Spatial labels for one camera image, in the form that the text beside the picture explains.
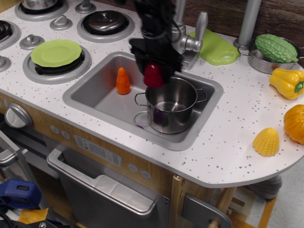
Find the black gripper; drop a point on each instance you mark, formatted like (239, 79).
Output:
(157, 48)

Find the dark red toy sweet potato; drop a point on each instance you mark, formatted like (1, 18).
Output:
(153, 75)

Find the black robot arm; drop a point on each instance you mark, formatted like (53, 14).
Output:
(156, 16)

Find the steel pot in sink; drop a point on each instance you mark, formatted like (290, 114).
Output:
(170, 107)

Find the grey toy sink basin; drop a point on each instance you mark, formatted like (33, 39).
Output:
(95, 94)

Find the steel pot lid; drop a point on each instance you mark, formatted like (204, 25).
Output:
(106, 20)

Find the small steel pot right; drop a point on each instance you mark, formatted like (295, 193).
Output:
(259, 62)

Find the steel pot top left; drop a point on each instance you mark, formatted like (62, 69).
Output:
(38, 4)

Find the silver toy faucet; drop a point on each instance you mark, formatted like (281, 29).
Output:
(189, 47)

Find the orange toy carrot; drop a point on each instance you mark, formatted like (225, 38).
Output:
(123, 86)

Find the back right stove burner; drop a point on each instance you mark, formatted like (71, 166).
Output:
(105, 37)

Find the green toy cutting board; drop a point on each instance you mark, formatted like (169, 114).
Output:
(215, 50)

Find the silver stove knob top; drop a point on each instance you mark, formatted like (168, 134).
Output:
(85, 7)

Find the silver stove knob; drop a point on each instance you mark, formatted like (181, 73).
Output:
(30, 42)
(5, 63)
(85, 7)
(61, 23)

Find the front stove burner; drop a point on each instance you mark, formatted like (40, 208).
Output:
(62, 77)

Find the silver stove knob upper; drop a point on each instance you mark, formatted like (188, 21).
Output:
(61, 23)

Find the light green toy plate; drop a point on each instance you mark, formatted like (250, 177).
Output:
(56, 53)

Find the back left stove burner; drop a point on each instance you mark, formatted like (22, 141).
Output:
(33, 15)

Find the grey vertical pole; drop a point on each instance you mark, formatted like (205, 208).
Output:
(248, 24)

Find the green toy bitter gourd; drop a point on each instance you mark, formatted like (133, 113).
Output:
(276, 49)

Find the silver stove knob middle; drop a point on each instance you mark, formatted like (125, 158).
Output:
(30, 42)

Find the yellow toy bell pepper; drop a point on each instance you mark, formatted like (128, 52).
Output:
(289, 83)

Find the yellow toy corn piece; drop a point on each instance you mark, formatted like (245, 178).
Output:
(266, 143)

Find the grey dishwasher door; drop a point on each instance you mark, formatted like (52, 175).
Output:
(102, 198)

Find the left edge stove burner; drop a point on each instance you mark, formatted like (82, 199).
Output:
(9, 34)

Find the silver round oven dial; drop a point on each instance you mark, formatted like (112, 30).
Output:
(17, 117)

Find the orange toy pumpkin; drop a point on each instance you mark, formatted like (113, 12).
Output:
(294, 123)

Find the silver stove knob left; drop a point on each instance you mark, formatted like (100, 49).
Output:
(5, 63)

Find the grey cabinet door right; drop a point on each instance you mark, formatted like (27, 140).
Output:
(202, 214)

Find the grey oven door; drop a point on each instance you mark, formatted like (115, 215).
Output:
(20, 149)

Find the blue clamp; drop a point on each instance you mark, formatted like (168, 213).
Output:
(20, 194)

